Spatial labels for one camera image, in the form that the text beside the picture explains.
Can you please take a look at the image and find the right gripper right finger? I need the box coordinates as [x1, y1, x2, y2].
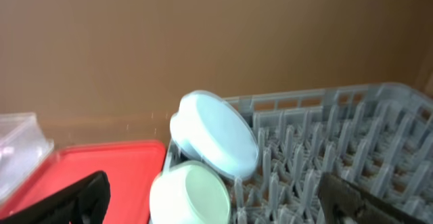
[318, 173, 425, 224]

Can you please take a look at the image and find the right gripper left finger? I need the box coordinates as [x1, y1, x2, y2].
[1, 171, 111, 224]

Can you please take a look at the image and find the mint green bowl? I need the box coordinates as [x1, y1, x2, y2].
[150, 160, 231, 224]

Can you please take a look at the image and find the clear plastic bin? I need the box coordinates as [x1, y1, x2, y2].
[1, 112, 54, 203]

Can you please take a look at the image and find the grey dishwasher rack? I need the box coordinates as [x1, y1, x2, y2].
[163, 84, 432, 223]

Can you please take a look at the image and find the red plastic tray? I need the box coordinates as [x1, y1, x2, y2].
[1, 140, 166, 223]

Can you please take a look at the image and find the light blue plate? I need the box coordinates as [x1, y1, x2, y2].
[170, 90, 260, 180]

